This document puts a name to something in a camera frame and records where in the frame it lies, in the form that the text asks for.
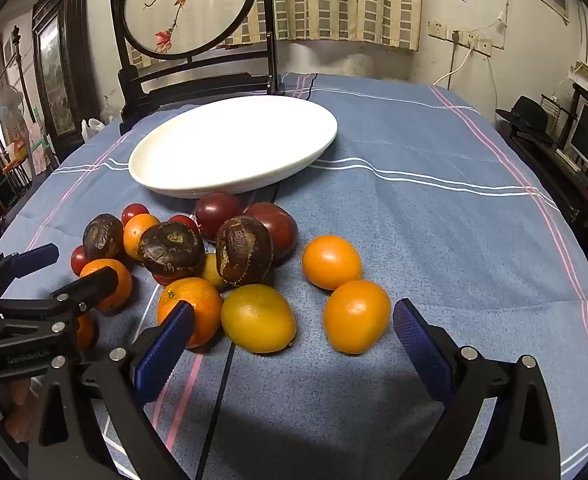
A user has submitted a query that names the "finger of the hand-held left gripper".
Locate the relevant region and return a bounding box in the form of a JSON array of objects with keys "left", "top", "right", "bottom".
[
  {"left": 48, "top": 266, "right": 119, "bottom": 318},
  {"left": 0, "top": 243, "right": 60, "bottom": 291}
]

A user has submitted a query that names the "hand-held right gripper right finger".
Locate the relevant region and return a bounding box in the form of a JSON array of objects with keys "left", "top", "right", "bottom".
[{"left": 393, "top": 298, "right": 561, "bottom": 480}]

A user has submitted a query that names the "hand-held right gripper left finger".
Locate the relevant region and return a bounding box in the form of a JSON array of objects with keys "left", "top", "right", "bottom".
[{"left": 28, "top": 301, "right": 195, "bottom": 480}]

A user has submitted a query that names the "orange tangerine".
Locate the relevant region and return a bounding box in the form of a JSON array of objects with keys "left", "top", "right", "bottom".
[
  {"left": 323, "top": 280, "right": 392, "bottom": 356},
  {"left": 80, "top": 258, "right": 133, "bottom": 313},
  {"left": 301, "top": 235, "right": 363, "bottom": 291},
  {"left": 122, "top": 213, "right": 161, "bottom": 261},
  {"left": 157, "top": 277, "right": 223, "bottom": 349},
  {"left": 76, "top": 310, "right": 96, "bottom": 352}
]

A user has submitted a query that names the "dark brown mangosteen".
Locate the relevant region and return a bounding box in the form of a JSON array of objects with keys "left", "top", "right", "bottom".
[
  {"left": 216, "top": 215, "right": 275, "bottom": 287},
  {"left": 82, "top": 214, "right": 124, "bottom": 261},
  {"left": 138, "top": 221, "right": 205, "bottom": 279}
]

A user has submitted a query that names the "large yellow tangerine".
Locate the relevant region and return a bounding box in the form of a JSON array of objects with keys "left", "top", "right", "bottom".
[{"left": 221, "top": 284, "right": 297, "bottom": 354}]

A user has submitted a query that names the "white oval plate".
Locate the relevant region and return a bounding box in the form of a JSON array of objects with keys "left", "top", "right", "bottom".
[{"left": 128, "top": 96, "right": 338, "bottom": 199}]

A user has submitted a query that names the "person's left hand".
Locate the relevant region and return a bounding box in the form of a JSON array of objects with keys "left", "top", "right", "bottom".
[{"left": 4, "top": 375, "right": 42, "bottom": 443}]

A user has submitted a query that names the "small yellow-green kumquat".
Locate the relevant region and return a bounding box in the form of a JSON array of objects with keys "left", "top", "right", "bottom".
[{"left": 201, "top": 253, "right": 227, "bottom": 291}]

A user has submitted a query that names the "blue striped tablecloth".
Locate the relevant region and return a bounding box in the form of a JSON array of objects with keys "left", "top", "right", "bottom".
[{"left": 0, "top": 72, "right": 588, "bottom": 480}]

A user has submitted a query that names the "dark red plum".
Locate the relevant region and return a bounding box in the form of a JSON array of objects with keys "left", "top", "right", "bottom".
[
  {"left": 195, "top": 193, "right": 247, "bottom": 241},
  {"left": 244, "top": 202, "right": 299, "bottom": 261}
]

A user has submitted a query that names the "dark framed picture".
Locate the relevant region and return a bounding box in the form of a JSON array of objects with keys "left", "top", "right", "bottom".
[{"left": 32, "top": 0, "right": 102, "bottom": 148}]

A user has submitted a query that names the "dark wooden desk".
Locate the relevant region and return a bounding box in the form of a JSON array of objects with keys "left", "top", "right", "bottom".
[{"left": 496, "top": 120, "right": 588, "bottom": 261}]

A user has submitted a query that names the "black hat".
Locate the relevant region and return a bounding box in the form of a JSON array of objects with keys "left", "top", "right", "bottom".
[{"left": 495, "top": 96, "right": 555, "bottom": 136}]

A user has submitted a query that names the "round embroidered wooden screen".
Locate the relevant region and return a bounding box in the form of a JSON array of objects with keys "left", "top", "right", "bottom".
[{"left": 108, "top": 0, "right": 287, "bottom": 133}]

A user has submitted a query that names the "checked beige curtain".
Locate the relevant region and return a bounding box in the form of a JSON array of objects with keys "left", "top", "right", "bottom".
[{"left": 224, "top": 0, "right": 423, "bottom": 52}]

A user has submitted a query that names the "white power cable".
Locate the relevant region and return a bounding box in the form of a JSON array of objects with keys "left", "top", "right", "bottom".
[{"left": 433, "top": 45, "right": 475, "bottom": 86}]

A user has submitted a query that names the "white wall socket strip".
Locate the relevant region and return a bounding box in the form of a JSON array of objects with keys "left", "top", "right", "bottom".
[{"left": 449, "top": 30, "right": 492, "bottom": 56}]

